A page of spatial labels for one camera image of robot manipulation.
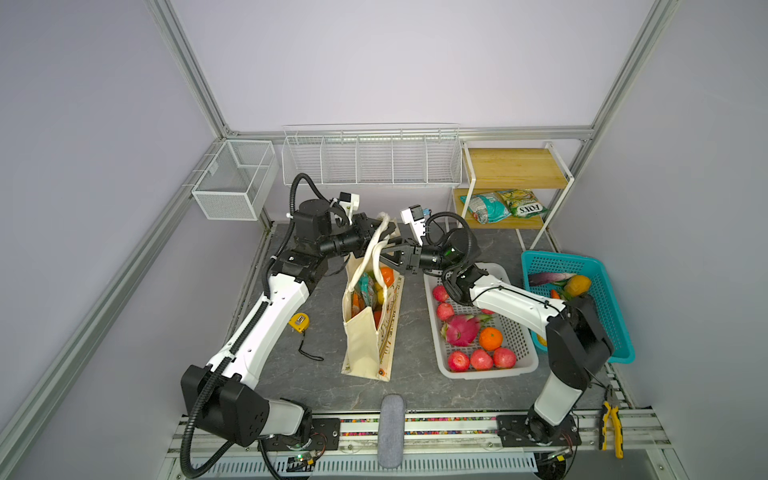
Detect red apple back left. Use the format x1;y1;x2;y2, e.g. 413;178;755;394
432;285;450;303

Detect green Fox's candy bag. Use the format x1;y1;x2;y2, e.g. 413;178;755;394
498;189;548;219

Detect purple eggplant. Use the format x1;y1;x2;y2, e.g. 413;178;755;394
527;272;575;286

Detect teal snack bag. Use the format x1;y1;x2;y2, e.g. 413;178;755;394
358;272;378;308
459;192;511;225

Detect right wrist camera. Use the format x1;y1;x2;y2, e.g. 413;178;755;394
401;205;480;270

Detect white wire wall rack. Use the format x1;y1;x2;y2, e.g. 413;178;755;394
281;123;463;187

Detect small orange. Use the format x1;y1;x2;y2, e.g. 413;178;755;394
380;266;395;287

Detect yellow mango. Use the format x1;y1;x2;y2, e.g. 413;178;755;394
563;275;592;298

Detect red apple front right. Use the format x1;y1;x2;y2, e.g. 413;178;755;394
492;347;517;369

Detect cream floral tote bag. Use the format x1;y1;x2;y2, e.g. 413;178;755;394
341;213;404;382

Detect red apple front middle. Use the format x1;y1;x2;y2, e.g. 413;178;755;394
470;349;494;371

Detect teal plastic basket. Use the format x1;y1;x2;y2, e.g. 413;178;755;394
521;250;636;364

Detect red apple middle left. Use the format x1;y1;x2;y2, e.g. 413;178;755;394
436;302;455;322

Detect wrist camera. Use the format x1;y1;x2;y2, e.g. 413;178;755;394
401;205;480;270
292;192;360;243

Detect white wire cube basket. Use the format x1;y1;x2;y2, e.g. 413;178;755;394
192;140;278;221

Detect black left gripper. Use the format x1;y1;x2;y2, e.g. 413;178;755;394
320;214;395;260

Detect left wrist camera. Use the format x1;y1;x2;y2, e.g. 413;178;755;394
292;192;360;243

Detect yellow black pliers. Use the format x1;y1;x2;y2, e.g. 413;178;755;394
598;386;625;459

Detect red apple front left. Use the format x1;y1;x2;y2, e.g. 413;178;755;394
447;351;471;373

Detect white two-tier wooden shelf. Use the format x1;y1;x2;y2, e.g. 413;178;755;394
448;141;575;251

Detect yellow tape measure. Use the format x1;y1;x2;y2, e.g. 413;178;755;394
289;313;324;362

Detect grey padded cylinder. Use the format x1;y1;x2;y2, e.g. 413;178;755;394
377;394;406;469

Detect pink dragon fruit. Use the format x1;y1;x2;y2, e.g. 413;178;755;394
440;313;492;347

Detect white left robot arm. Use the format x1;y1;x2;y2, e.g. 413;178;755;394
179;173;396;479

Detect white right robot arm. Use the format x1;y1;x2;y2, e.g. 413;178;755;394
381;235;614;446

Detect red apple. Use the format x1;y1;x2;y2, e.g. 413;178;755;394
447;351;471;373
436;302;455;322
432;285;450;303
492;347;517;369
470;349;494;371

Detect white plastic basket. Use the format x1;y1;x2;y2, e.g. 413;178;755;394
422;275;539;380

